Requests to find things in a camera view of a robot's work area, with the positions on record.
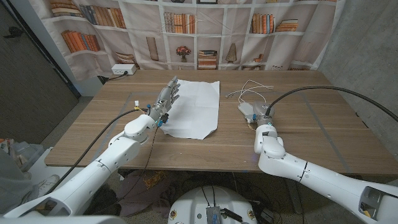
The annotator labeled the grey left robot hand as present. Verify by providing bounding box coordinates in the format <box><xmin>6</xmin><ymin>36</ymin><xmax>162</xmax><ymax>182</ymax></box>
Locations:
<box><xmin>149</xmin><ymin>76</ymin><xmax>182</xmax><ymax>122</ymax></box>

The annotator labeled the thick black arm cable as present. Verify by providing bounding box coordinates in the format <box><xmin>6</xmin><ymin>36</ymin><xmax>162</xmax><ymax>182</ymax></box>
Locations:
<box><xmin>264</xmin><ymin>85</ymin><xmax>398</xmax><ymax>123</ymax></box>
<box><xmin>45</xmin><ymin>107</ymin><xmax>150</xmax><ymax>195</ymax></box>

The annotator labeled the printed bookshelf backdrop cloth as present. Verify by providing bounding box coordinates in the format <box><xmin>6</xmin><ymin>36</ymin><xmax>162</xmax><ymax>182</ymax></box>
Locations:
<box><xmin>29</xmin><ymin>0</ymin><xmax>346</xmax><ymax>82</ymax></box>

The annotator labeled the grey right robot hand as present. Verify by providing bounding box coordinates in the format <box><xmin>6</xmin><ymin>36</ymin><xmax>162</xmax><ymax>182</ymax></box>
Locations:
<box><xmin>247</xmin><ymin>101</ymin><xmax>274</xmax><ymax>127</ymax></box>

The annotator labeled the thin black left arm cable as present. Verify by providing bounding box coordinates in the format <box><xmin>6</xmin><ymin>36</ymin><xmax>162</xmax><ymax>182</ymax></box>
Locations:
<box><xmin>93</xmin><ymin>126</ymin><xmax>160</xmax><ymax>215</ymax></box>

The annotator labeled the person in grey clothes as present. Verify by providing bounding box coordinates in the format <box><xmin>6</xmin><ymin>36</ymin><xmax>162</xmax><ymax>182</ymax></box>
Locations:
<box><xmin>0</xmin><ymin>149</ymin><xmax>60</xmax><ymax>215</ymax></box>

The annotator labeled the purple cloth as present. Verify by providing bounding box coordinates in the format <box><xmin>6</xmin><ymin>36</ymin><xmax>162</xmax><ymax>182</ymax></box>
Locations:
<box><xmin>116</xmin><ymin>170</ymin><xmax>175</xmax><ymax>218</ymax></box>

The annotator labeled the grey metal table leg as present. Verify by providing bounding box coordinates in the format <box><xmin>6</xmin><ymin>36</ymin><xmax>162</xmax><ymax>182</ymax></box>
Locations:
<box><xmin>284</xmin><ymin>173</ymin><xmax>304</xmax><ymax>215</ymax></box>

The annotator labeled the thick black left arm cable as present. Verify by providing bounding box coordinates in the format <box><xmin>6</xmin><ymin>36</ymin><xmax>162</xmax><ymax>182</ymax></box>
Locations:
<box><xmin>45</xmin><ymin>107</ymin><xmax>150</xmax><ymax>195</ymax></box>

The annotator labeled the black bag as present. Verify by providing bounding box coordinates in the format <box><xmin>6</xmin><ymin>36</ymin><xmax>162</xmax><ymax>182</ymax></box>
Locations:
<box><xmin>83</xmin><ymin>185</ymin><xmax>122</xmax><ymax>217</ymax></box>

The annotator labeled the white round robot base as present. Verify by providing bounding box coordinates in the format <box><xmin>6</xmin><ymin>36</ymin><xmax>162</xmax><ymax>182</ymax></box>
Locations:
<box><xmin>167</xmin><ymin>185</ymin><xmax>258</xmax><ymax>224</ymax></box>

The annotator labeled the white paper sheet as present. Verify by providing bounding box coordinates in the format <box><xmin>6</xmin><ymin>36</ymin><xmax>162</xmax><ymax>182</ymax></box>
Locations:
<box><xmin>161</xmin><ymin>79</ymin><xmax>221</xmax><ymax>141</ymax></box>

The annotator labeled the black power strip cord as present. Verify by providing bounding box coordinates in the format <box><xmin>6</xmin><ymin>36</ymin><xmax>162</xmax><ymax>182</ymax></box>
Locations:
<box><xmin>98</xmin><ymin>70</ymin><xmax>129</xmax><ymax>85</ymax></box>

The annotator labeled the clear plastic storage box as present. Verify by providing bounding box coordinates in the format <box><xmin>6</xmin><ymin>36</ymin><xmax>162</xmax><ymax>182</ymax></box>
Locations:
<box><xmin>0</xmin><ymin>138</ymin><xmax>44</xmax><ymax>172</ymax></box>

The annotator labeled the white power strip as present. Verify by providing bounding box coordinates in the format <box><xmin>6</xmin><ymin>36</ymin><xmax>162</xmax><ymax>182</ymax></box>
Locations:
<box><xmin>111</xmin><ymin>63</ymin><xmax>137</xmax><ymax>76</ymax></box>

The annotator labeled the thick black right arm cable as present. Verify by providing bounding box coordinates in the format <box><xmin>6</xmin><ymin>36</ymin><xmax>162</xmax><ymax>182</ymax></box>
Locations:
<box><xmin>264</xmin><ymin>85</ymin><xmax>398</xmax><ymax>123</ymax></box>

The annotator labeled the thin white cable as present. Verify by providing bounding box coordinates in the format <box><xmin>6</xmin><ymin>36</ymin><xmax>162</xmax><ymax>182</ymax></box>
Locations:
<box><xmin>226</xmin><ymin>79</ymin><xmax>274</xmax><ymax>105</ymax></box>

